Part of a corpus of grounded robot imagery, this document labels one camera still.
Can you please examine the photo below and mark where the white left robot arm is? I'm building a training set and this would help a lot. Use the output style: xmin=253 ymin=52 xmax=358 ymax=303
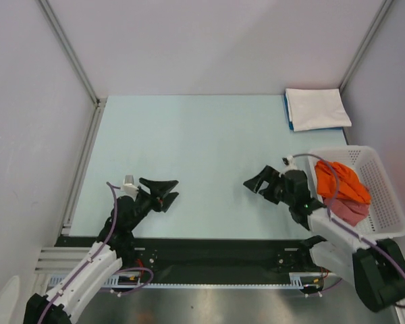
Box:
xmin=23 ymin=178 xmax=179 ymax=323

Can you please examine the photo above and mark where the orange t shirt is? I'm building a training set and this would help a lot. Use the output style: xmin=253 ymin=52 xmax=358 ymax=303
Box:
xmin=315 ymin=161 xmax=371 ymax=205

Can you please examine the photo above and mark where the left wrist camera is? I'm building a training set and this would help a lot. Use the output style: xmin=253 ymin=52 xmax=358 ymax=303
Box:
xmin=120 ymin=175 xmax=138 ymax=198

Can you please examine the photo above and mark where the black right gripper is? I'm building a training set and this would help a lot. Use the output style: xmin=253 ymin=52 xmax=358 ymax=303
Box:
xmin=243 ymin=165 xmax=294 ymax=206

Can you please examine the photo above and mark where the aluminium frame post right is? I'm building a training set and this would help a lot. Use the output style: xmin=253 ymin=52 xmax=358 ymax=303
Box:
xmin=338 ymin=0 xmax=397 ymax=94

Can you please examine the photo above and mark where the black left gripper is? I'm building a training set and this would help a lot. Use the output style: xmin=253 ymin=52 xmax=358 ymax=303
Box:
xmin=127 ymin=178 xmax=178 ymax=231

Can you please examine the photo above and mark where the pink t shirt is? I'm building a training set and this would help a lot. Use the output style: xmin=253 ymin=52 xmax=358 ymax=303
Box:
xmin=330 ymin=199 xmax=370 ymax=227

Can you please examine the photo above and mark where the aluminium frame post left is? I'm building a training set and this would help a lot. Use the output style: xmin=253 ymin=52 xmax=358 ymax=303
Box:
xmin=35 ymin=0 xmax=100 ymax=106

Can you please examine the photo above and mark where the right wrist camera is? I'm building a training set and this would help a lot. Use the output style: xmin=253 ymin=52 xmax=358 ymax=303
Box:
xmin=279 ymin=155 xmax=300 ymax=177

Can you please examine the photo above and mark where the white t shirt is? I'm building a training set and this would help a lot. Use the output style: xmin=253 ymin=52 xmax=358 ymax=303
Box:
xmin=285 ymin=88 xmax=352 ymax=132

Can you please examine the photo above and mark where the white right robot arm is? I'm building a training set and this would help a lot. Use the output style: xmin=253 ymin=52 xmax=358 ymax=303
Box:
xmin=243 ymin=165 xmax=405 ymax=313

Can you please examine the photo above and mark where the white plastic basket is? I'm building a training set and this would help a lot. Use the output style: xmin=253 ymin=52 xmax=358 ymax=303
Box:
xmin=309 ymin=145 xmax=405 ymax=240

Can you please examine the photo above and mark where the aluminium frame post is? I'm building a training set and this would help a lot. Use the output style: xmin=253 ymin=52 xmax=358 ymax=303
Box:
xmin=338 ymin=0 xmax=397 ymax=94
xmin=35 ymin=0 xmax=100 ymax=106

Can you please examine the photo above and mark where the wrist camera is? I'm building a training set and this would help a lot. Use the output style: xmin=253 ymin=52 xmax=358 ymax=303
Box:
xmin=120 ymin=175 xmax=138 ymax=198
xmin=279 ymin=155 xmax=300 ymax=177

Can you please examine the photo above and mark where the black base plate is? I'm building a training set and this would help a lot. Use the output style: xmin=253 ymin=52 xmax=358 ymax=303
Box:
xmin=55 ymin=234 xmax=342 ymax=285

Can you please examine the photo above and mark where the white slotted cable duct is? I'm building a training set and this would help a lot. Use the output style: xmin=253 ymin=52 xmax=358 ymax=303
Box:
xmin=49 ymin=272 xmax=325 ymax=288

